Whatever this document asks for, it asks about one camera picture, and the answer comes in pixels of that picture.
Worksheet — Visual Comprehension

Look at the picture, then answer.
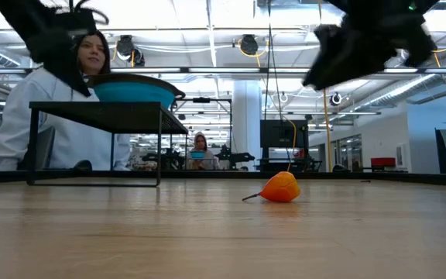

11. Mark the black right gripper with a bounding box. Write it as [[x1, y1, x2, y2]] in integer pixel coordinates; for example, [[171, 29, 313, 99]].
[[303, 7, 439, 91]]

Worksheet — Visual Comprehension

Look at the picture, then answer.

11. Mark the black monitor on stand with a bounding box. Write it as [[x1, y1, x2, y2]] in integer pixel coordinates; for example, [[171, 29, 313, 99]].
[[259, 119, 310, 171]]

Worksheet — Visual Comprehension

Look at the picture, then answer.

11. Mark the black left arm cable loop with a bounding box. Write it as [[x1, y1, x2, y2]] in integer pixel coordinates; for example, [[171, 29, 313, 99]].
[[67, 0, 110, 26]]

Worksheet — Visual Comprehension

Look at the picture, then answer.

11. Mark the red box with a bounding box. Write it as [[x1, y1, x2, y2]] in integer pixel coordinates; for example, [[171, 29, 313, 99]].
[[370, 156, 397, 168]]

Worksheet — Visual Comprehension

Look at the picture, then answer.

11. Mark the small orange stemmed fruit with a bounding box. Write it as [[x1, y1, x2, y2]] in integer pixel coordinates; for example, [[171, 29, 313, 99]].
[[241, 170, 302, 204]]

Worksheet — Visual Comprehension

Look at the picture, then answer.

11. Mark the person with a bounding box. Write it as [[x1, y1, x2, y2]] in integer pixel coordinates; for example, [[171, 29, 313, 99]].
[[186, 131, 221, 171], [0, 29, 132, 172]]

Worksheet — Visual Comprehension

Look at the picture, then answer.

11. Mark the white column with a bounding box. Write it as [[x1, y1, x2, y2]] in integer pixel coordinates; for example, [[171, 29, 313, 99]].
[[232, 79, 263, 171]]

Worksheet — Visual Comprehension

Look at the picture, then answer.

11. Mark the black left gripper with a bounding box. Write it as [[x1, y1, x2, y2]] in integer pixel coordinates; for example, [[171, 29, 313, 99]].
[[27, 27, 77, 67]]

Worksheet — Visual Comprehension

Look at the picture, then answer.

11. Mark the black hanging coiled cable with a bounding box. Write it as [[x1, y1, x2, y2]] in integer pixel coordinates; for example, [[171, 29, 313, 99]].
[[262, 0, 286, 122]]

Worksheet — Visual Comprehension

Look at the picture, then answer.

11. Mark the yellow hanging cable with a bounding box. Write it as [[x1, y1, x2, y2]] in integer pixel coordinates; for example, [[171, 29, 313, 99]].
[[317, 0, 350, 180]]

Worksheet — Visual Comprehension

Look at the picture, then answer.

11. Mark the black mesh shelf riser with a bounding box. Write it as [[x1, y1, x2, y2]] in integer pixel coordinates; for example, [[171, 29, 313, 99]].
[[25, 100, 190, 188]]

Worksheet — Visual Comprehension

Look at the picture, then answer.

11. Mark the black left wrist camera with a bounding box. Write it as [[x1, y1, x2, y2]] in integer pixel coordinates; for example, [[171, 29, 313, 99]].
[[52, 10, 98, 35]]

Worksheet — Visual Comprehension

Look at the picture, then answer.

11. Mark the blue grey collapsible colander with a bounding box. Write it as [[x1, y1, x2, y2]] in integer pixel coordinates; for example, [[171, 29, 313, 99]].
[[85, 73, 187, 110]]

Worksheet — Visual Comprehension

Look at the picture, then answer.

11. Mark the black robot station frame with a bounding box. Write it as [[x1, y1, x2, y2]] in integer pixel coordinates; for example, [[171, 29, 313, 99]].
[[170, 96, 235, 171]]

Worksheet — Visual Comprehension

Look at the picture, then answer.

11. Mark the grey chair back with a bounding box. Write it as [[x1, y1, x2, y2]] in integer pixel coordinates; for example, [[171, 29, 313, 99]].
[[16, 126, 56, 171]]

